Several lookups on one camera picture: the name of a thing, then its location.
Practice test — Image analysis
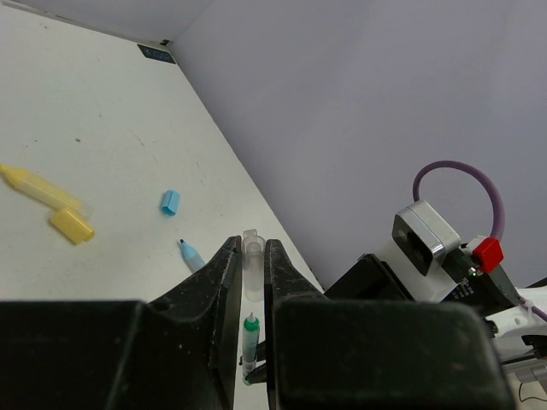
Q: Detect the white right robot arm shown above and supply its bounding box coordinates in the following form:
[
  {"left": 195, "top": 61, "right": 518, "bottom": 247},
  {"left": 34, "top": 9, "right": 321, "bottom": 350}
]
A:
[{"left": 326, "top": 254, "right": 546, "bottom": 383}]

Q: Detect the light blue highlighter cap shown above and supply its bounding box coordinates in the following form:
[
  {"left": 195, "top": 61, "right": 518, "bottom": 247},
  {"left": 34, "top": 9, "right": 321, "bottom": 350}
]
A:
[{"left": 160, "top": 190, "right": 180, "bottom": 216}]

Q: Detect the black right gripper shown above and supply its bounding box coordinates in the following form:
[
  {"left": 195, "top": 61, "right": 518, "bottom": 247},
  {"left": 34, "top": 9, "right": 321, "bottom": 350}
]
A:
[{"left": 325, "top": 254, "right": 413, "bottom": 301}]

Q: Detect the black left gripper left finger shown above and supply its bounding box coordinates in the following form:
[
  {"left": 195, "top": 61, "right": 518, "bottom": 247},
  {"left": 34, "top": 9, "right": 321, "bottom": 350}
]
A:
[{"left": 1, "top": 237, "right": 242, "bottom": 409}]

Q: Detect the black table logo label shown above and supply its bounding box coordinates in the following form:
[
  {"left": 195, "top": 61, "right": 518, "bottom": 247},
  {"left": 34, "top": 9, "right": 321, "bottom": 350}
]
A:
[{"left": 138, "top": 44, "right": 177, "bottom": 64}]

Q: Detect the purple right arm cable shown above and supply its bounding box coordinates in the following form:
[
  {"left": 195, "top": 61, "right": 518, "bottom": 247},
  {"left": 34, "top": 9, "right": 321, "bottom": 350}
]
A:
[{"left": 412, "top": 160, "right": 547, "bottom": 319}]

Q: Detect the yellow highlighter body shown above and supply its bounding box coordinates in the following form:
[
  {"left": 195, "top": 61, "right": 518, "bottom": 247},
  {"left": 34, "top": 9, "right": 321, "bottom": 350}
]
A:
[{"left": 1, "top": 164, "right": 92, "bottom": 220}]

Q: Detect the yellow highlighter cap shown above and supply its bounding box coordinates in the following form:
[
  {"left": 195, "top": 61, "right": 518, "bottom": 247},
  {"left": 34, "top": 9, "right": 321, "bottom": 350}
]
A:
[{"left": 50, "top": 208, "right": 95, "bottom": 244}]

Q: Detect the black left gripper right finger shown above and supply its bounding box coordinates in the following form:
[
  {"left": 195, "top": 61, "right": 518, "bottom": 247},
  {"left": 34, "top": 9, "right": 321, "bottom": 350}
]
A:
[{"left": 264, "top": 239, "right": 515, "bottom": 409}]

